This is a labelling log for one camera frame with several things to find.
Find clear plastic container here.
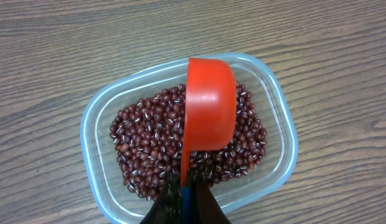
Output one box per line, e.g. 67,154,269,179
80,52,298,223

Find red adzuki beans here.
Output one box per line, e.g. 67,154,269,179
109,83,267,200

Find red measuring scoop blue handle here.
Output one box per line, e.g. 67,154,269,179
180,58,236,223

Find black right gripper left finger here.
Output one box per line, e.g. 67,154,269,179
140,174,183,224

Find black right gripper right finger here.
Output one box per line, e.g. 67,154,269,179
188,171,231,224

